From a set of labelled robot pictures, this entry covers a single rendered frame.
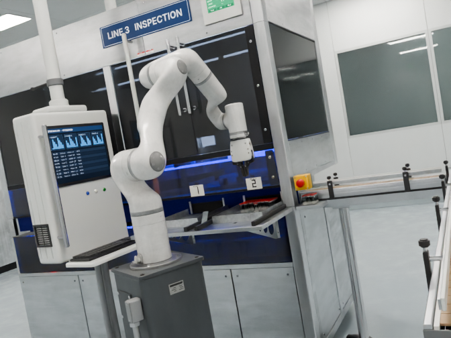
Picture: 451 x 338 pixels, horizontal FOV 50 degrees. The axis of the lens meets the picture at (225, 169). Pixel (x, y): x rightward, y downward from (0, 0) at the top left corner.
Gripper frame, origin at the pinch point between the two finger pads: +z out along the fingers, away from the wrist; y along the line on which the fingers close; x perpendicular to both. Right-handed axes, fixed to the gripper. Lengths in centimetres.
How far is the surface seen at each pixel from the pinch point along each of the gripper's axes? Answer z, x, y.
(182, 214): 21, -26, 53
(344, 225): 37, -37, -32
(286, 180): 8.5, -23.5, -10.8
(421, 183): 19, -33, -71
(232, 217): 20.1, 2.2, 9.3
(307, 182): 10.7, -22.6, -21.6
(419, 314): 110, -104, -54
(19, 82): -76, -27, 157
